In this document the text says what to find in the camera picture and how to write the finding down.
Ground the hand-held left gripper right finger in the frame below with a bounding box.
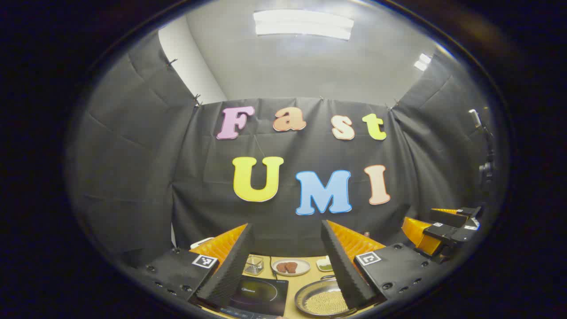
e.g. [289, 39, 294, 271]
[320, 219, 448, 310]

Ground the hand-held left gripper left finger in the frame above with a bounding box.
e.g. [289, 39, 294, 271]
[135, 223, 256, 309]

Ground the black induction cooktop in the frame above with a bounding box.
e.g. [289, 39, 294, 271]
[219, 275, 289, 319]

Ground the steel pot with black handle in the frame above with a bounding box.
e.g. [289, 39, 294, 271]
[295, 276, 356, 317]

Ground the pile of soybeans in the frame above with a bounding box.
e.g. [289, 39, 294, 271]
[305, 290, 349, 315]

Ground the white round plate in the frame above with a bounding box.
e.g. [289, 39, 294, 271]
[272, 258, 311, 276]

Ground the large ceiling light panel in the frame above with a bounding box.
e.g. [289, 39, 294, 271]
[253, 10, 355, 40]

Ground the wire mesh basket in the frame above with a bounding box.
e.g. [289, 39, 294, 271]
[245, 255, 264, 276]

